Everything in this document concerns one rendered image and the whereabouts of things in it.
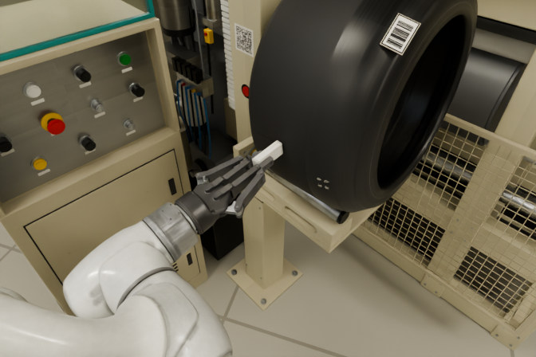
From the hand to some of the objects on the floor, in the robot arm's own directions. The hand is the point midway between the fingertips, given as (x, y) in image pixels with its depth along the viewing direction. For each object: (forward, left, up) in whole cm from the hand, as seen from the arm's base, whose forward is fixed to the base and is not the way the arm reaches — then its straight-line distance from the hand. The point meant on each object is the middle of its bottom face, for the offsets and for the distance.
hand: (268, 156), depth 75 cm
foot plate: (+45, +13, -115) cm, 124 cm away
